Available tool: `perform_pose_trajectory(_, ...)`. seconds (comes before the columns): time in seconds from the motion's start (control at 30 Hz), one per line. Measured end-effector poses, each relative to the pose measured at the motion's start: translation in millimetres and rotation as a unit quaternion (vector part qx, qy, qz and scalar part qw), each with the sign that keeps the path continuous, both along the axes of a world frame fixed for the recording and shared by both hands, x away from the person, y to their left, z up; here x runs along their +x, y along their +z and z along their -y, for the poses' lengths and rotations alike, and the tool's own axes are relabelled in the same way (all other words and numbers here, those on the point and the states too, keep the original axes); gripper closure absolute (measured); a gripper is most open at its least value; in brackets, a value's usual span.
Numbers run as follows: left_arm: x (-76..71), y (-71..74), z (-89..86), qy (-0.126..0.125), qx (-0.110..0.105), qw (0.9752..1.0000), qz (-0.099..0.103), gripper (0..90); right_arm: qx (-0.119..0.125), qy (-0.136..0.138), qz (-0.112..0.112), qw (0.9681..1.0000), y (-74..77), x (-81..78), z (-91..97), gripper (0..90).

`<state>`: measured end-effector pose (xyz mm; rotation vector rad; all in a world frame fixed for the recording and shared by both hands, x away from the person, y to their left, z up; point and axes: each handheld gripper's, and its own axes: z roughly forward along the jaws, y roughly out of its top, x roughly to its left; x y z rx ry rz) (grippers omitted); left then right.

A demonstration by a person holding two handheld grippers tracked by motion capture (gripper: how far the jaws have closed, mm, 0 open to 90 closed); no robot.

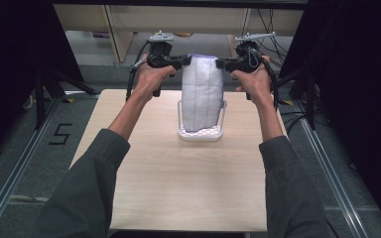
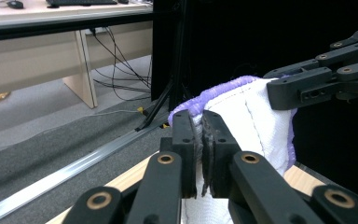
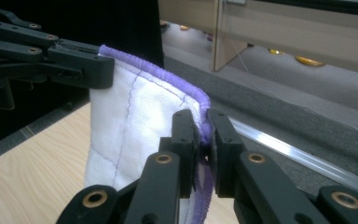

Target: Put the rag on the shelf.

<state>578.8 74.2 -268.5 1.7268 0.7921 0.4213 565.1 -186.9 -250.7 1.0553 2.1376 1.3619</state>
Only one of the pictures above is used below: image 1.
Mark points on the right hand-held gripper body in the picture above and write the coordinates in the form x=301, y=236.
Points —
x=248, y=56

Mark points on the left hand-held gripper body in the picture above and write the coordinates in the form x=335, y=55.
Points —
x=160, y=49

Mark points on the white cloth with purple lines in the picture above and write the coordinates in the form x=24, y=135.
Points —
x=201, y=92

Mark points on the person's right hand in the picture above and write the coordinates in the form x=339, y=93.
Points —
x=258, y=82

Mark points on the person's left hand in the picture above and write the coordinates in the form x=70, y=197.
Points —
x=149, y=82

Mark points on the yellow object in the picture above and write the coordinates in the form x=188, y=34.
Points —
x=182, y=34

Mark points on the beige desk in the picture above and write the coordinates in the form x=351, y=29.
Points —
x=191, y=20

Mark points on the yellow and black floor tape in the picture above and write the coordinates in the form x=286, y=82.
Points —
x=286, y=102
x=68, y=100

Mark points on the purple object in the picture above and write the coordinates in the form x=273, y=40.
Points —
x=100, y=34

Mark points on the black metal stand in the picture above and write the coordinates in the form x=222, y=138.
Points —
x=40, y=99
x=311, y=99

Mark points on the black curtain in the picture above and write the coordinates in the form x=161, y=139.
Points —
x=10, y=59
x=360, y=66

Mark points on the aluminium floor rail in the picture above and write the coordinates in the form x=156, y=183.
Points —
x=16, y=168
x=330, y=178

